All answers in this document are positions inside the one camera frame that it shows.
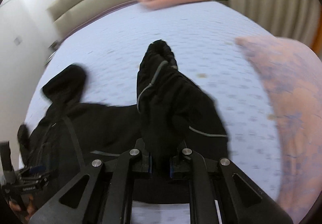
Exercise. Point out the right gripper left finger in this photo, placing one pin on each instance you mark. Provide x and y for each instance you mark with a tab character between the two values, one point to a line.
101	193

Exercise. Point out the pink floral pillow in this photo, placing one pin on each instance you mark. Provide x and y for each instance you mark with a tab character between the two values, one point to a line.
291	75

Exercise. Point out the black garment with grey trim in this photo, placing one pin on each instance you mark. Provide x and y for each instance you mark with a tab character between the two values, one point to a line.
170	109

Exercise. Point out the lavender floral quilted bedspread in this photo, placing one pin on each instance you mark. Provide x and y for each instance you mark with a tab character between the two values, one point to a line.
201	37

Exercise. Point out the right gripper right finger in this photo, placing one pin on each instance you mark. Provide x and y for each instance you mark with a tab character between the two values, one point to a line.
220	192

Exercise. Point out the white wardrobe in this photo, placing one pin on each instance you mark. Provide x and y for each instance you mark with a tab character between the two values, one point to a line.
23	54

